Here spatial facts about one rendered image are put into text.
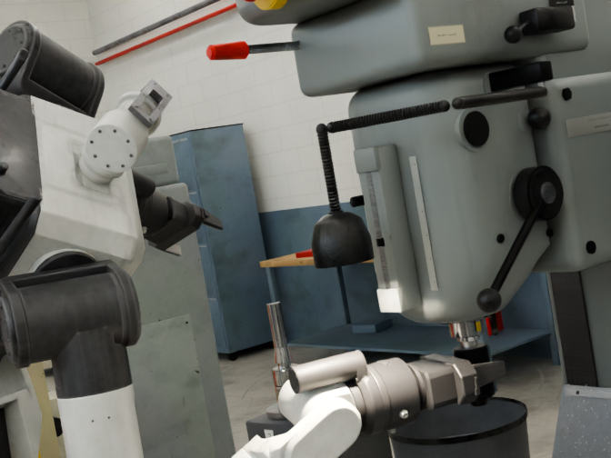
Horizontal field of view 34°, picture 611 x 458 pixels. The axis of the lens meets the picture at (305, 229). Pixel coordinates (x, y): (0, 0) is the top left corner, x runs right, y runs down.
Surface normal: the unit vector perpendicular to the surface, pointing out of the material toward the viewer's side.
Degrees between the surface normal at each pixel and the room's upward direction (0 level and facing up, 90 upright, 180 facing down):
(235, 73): 90
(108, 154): 115
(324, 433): 101
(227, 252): 90
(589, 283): 90
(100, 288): 45
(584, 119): 90
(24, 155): 57
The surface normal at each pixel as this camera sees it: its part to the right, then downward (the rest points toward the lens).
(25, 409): 0.77, -0.27
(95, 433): 0.25, -0.04
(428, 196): -0.57, 0.15
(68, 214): 0.59, -0.62
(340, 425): 0.41, 0.18
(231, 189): 0.61, -0.06
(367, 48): -0.78, 0.18
